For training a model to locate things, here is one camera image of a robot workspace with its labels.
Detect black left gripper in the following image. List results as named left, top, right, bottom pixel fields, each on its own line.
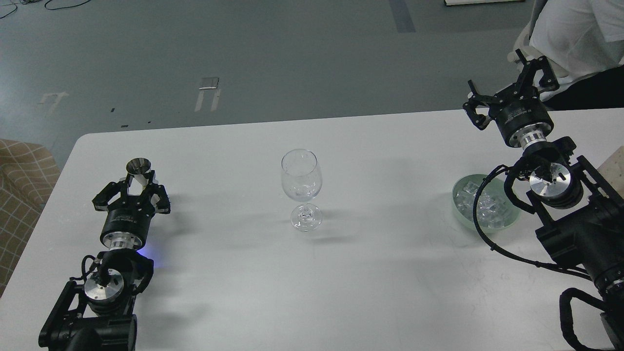
left=92, top=170, right=170, bottom=250

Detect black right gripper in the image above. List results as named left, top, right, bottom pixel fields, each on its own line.
left=463, top=49, right=560, bottom=148

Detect steel double jigger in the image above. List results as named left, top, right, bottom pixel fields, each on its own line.
left=126, top=157, right=152, bottom=190

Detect clear ice cubes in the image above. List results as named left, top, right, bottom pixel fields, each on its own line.
left=454, top=181, right=514, bottom=229

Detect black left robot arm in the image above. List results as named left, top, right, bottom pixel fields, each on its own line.
left=38, top=158, right=170, bottom=351

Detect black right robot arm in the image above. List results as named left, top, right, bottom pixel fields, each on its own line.
left=462, top=49, right=624, bottom=351

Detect clear wine glass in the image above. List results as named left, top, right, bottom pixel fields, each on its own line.
left=281, top=149, right=323, bottom=233

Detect white office chair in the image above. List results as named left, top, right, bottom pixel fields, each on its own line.
left=507, top=22, right=570, bottom=99

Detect person in white shirt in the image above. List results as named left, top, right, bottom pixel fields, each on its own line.
left=529, top=0, right=624, bottom=111

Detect beige checkered sofa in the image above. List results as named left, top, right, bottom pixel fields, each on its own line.
left=0, top=138, right=60, bottom=293

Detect green bowl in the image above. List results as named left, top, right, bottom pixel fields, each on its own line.
left=451, top=174, right=521, bottom=234

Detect beige perforated block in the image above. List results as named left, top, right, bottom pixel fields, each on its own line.
left=598, top=146, right=624, bottom=189

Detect black floor cable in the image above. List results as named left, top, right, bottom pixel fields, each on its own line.
left=0, top=0, right=92, bottom=19

